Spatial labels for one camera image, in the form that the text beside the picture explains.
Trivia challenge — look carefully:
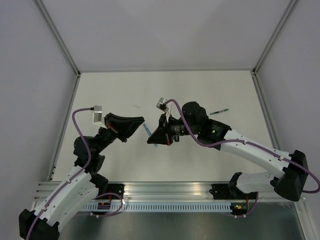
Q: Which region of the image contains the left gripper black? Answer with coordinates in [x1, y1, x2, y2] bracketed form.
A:
[95, 113, 146, 155]

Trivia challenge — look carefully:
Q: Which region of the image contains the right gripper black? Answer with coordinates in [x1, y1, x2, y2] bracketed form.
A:
[148, 111, 200, 145]

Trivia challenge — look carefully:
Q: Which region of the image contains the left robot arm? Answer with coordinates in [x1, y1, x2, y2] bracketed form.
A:
[18, 106, 145, 240]

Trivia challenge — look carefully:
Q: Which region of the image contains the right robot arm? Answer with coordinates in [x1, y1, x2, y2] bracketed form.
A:
[147, 98, 308, 202]

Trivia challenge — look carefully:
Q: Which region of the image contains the green refill pen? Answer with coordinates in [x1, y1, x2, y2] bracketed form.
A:
[209, 108, 229, 116]

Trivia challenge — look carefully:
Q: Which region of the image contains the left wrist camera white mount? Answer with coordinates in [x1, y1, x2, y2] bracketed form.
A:
[91, 105, 107, 129]

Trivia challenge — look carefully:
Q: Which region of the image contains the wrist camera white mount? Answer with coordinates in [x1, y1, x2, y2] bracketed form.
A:
[91, 105, 107, 129]
[156, 97, 172, 122]

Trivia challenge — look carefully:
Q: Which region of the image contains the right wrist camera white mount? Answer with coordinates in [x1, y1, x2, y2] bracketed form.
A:
[156, 97, 172, 122]

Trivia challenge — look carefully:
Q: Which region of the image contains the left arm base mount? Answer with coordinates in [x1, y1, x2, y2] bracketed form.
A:
[90, 174, 125, 201]

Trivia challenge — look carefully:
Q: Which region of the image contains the aluminium mounting rail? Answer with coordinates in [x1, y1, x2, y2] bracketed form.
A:
[34, 182, 233, 201]

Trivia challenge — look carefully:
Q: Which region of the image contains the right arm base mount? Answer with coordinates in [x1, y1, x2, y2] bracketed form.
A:
[209, 172, 257, 200]

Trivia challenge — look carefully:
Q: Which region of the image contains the white slotted cable duct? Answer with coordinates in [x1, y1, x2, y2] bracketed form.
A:
[80, 202, 232, 213]

